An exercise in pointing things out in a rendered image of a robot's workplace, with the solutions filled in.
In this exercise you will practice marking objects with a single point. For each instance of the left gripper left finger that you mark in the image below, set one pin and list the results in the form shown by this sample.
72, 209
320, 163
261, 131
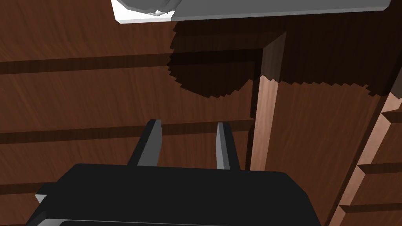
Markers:
149, 147

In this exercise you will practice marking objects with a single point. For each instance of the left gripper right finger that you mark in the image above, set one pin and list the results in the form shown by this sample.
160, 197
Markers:
224, 150

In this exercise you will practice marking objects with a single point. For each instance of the brown wooden drawer cabinet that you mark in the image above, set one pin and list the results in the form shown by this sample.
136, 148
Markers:
383, 188
314, 131

